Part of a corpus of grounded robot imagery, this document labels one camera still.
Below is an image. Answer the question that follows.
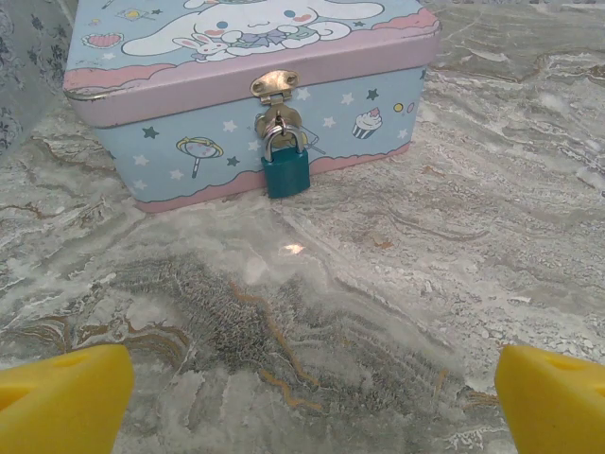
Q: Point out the teal padlock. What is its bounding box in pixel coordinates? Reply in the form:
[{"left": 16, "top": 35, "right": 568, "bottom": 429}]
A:
[{"left": 260, "top": 123, "right": 312, "bottom": 200}]

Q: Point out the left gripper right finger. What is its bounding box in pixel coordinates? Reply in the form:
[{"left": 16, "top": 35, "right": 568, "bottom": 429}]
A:
[{"left": 494, "top": 343, "right": 605, "bottom": 454}]

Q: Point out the silver key with ring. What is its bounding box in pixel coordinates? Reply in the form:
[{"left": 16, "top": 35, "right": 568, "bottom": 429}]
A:
[{"left": 252, "top": 112, "right": 325, "bottom": 155}]

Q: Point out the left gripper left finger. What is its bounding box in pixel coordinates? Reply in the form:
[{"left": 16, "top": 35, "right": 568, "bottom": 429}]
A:
[{"left": 0, "top": 343, "right": 136, "bottom": 454}]

